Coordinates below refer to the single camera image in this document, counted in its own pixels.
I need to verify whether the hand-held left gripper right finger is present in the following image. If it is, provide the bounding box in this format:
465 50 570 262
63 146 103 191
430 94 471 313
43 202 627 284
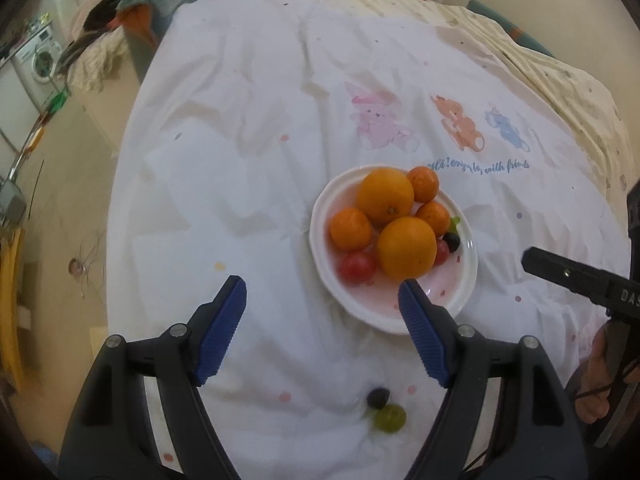
397 279 588 480

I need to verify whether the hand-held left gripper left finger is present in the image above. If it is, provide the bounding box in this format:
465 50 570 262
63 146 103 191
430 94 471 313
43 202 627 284
57 275 248 480

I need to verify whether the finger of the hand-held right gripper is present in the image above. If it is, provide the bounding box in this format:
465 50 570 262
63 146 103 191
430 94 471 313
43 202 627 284
521 247 611 306

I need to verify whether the pink dotted plate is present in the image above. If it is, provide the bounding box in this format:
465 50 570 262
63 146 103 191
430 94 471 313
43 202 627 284
309 164 478 336

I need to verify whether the large orange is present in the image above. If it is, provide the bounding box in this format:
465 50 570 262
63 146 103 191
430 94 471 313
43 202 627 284
377 216 438 282
356 167 416 227

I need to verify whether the green grape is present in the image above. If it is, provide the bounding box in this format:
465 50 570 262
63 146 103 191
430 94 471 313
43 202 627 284
372 404 407 433

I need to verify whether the small tangerine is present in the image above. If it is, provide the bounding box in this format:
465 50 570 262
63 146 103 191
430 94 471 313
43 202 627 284
328 207 373 252
415 201 452 237
406 166 441 203

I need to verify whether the person's right hand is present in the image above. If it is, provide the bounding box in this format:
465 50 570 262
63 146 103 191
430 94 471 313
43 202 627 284
575 325 640 423

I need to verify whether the white printed blanket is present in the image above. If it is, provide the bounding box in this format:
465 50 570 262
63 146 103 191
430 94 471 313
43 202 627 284
105 0 633 480

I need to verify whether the cream patterned bed sheet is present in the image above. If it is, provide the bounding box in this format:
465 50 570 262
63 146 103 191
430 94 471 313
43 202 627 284
240 0 633 201

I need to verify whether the yellow board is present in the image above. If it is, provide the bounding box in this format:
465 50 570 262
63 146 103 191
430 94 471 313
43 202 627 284
0 227 26 391

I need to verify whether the grey box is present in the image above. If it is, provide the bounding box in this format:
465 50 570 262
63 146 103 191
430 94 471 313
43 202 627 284
0 182 27 228

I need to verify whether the cream floral cloth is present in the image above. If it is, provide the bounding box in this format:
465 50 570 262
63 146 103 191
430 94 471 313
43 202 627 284
62 35 131 93

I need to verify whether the teal and orange cloth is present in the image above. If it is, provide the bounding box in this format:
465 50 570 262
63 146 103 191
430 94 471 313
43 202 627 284
116 0 211 81

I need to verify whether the white washing machine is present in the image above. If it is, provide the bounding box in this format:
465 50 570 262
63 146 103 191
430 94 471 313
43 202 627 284
11 20 65 106

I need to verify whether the dark clothes pile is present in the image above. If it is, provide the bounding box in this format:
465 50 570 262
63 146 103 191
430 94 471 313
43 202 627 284
75 0 251 41

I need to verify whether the thin floor cable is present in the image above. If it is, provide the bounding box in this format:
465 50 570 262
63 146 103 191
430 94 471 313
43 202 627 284
67 232 108 296

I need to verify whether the chrome metal rail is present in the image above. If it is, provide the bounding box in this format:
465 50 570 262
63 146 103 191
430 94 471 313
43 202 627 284
5 105 56 183

